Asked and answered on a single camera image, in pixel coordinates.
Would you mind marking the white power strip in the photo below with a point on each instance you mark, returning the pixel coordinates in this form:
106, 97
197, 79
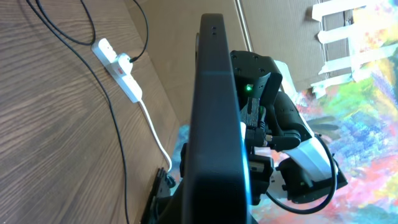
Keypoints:
106, 55

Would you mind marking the Samsung Galaxy smartphone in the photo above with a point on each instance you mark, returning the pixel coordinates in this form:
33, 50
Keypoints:
216, 177

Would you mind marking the white charger adapter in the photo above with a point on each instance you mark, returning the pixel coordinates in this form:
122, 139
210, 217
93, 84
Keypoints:
122, 65

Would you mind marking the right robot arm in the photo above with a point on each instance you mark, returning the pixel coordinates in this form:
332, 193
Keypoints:
286, 158

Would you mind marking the brown cardboard backdrop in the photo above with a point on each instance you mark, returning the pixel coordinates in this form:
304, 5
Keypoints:
282, 29

